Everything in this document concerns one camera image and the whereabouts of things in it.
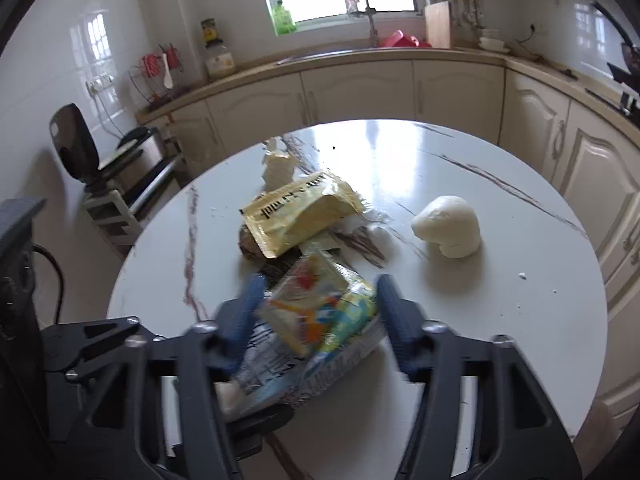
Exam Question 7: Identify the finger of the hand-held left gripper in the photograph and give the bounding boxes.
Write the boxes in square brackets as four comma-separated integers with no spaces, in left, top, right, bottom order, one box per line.
[40,316,166,386]

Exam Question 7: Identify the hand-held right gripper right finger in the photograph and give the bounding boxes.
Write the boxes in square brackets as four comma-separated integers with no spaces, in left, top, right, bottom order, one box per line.
[376,274,583,480]

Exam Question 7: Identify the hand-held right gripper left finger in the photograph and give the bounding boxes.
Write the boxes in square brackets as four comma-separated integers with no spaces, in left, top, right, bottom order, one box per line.
[82,274,266,480]

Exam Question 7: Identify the colourful yellow orange packet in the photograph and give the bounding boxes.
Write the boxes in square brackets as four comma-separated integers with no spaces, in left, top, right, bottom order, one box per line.
[257,252,351,358]

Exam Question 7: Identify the printed clear plastic bag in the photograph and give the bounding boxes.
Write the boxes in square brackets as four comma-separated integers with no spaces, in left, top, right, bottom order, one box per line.
[235,280,386,406]

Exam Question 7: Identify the brown dried lump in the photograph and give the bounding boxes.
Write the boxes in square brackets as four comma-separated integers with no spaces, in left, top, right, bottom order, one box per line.
[237,225,266,261]

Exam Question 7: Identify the clear thin plastic bag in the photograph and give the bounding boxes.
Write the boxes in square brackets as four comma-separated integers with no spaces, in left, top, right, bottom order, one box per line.
[325,205,396,268]

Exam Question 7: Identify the white round bun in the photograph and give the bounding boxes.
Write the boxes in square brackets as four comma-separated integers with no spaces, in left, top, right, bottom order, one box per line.
[411,195,482,260]

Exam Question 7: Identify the yellow foil packet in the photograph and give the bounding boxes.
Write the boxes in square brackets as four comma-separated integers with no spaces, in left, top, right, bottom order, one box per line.
[239,170,366,260]

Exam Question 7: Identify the round white marble table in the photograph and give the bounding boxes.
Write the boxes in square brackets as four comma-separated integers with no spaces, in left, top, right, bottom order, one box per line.
[106,119,608,480]

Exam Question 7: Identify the white shelf rack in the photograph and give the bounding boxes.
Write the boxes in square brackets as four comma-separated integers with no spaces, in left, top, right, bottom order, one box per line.
[82,152,188,251]

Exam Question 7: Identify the black rice cooker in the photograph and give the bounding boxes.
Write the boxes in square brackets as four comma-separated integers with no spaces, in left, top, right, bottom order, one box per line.
[49,103,166,193]

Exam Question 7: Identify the cream lower cabinets under sink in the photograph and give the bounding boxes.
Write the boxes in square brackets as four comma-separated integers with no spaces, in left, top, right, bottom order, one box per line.
[137,57,506,176]

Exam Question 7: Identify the cream lower cabinets under stove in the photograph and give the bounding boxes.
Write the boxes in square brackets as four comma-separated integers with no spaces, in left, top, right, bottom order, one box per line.
[500,67,640,411]

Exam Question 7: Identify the large clear jar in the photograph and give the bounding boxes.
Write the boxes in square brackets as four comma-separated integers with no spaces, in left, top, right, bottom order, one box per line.
[205,40,236,80]

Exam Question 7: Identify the steel sink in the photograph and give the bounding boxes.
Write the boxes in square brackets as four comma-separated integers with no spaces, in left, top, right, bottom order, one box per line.
[275,47,373,63]

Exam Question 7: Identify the red plastic basin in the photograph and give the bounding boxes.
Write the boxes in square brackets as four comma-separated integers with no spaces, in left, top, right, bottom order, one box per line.
[377,30,432,49]

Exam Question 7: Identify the stack of white bowls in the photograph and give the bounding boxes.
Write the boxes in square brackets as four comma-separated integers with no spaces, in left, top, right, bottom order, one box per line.
[477,27,512,55]

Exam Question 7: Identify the steel faucet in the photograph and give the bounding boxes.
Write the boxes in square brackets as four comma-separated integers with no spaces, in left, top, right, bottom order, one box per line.
[360,0,381,48]

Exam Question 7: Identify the wooden cutting board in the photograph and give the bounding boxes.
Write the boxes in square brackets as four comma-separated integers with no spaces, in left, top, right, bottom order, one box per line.
[425,1,452,49]

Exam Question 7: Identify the green dish soap bottle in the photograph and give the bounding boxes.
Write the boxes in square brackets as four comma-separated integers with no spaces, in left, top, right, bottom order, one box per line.
[271,0,292,37]

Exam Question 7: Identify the black gas stove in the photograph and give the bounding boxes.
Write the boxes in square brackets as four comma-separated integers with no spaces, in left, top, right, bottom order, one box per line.
[585,62,640,126]

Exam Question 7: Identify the row of hanging utensils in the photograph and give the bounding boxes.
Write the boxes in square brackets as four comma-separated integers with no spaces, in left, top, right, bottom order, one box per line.
[432,0,488,28]

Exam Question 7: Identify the steel wok with lid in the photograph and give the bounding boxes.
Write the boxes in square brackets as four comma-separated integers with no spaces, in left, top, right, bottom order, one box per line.
[590,0,640,68]

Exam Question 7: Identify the wire dish rack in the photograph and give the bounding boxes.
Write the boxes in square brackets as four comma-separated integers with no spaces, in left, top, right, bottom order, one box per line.
[129,45,188,111]

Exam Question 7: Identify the wall power outlet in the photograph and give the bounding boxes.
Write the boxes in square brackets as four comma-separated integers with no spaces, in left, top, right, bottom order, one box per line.
[86,74,115,96]

